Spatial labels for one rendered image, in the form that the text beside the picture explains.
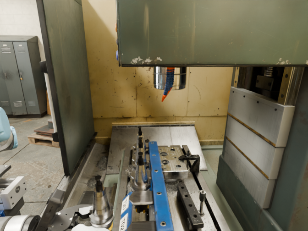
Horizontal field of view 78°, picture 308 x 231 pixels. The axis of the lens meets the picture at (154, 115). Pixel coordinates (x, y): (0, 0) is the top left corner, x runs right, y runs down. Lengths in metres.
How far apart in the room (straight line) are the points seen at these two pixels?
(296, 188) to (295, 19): 0.63
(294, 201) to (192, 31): 0.78
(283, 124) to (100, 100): 1.60
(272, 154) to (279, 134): 0.10
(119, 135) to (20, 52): 4.02
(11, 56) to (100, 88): 3.88
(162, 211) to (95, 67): 1.64
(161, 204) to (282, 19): 0.64
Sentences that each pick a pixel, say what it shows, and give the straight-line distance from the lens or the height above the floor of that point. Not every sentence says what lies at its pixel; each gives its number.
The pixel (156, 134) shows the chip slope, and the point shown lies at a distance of 2.00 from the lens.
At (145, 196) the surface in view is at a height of 1.22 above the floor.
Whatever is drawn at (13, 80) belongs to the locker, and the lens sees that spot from 5.72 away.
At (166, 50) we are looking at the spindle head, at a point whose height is 1.62.
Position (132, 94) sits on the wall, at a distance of 1.97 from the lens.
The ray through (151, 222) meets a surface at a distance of 0.54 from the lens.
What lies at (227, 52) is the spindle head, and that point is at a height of 1.62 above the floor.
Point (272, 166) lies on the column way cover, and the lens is 1.02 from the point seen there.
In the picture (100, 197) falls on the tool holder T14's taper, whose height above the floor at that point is 1.28.
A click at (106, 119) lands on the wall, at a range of 2.08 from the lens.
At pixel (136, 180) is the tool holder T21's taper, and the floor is 1.24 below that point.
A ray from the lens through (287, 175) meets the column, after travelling 1.02.
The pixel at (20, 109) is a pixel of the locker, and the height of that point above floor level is 0.26.
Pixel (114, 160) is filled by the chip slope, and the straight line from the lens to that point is 1.83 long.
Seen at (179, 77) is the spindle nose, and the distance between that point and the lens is 0.88.
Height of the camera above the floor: 1.61
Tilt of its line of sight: 18 degrees down
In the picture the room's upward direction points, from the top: straight up
